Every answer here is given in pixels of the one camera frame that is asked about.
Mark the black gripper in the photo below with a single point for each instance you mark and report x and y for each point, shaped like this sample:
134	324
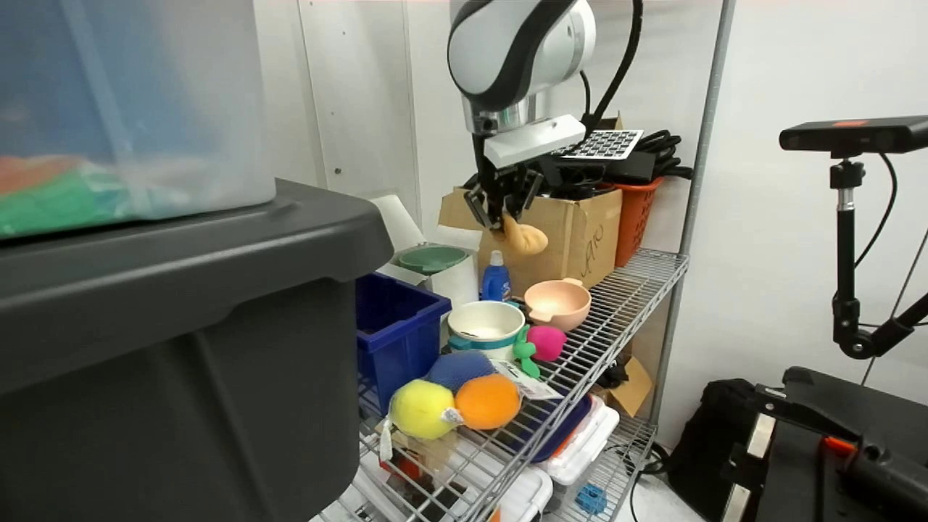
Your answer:
498	179

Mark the brown bread-shaped plush doll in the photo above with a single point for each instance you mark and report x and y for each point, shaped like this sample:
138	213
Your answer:
525	237

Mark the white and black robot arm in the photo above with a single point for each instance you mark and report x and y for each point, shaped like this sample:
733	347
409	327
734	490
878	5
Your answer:
511	47

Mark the white open carton box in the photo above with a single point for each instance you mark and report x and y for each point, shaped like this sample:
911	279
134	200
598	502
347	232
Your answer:
453	279

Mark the blue plastic storage box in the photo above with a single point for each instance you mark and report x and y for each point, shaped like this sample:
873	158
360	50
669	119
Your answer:
401	338

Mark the small brown cardboard box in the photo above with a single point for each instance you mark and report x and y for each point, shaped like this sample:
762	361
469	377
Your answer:
630	387

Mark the dark grey storage tote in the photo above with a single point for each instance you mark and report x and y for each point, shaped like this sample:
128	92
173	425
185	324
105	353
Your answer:
174	367

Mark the blue bottle white cap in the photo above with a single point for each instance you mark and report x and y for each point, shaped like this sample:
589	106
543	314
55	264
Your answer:
493	279

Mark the green silicone lid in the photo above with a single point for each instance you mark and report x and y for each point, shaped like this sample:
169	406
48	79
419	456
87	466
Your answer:
432	260

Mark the grey keypad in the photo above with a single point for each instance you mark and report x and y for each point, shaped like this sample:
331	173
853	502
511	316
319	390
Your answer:
605	147

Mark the white bowl with teal base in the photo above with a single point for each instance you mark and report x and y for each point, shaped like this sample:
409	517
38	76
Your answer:
486	324

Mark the pink plush toy green leaves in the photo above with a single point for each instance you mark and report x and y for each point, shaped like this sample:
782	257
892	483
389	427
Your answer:
546	344

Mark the blue ball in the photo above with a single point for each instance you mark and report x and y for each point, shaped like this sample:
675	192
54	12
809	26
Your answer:
459	367

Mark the orange ball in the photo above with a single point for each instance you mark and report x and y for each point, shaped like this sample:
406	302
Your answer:
488	402

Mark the yellow ball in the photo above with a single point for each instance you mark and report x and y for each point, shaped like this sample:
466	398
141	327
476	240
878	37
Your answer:
421	411

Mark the dark blue cloth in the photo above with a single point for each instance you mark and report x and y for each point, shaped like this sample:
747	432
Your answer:
560	431

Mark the white plastic case orange insert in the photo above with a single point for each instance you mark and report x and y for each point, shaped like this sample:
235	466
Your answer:
585	444

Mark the small blue round toy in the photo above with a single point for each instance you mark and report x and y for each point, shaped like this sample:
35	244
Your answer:
589	499

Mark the black backpack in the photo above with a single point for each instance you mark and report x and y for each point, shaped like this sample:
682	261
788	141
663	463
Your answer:
714	444

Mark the black perforated table board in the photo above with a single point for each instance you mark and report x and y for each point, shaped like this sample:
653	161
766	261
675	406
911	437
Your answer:
850	425

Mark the orange black clamp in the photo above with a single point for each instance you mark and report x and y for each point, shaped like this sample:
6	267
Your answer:
838	451

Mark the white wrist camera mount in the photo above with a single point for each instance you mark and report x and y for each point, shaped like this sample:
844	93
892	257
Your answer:
537	141

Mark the black camera stand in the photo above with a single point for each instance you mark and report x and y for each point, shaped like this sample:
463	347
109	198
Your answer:
847	270

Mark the black camera bar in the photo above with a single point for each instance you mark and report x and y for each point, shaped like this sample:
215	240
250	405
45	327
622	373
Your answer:
850	135

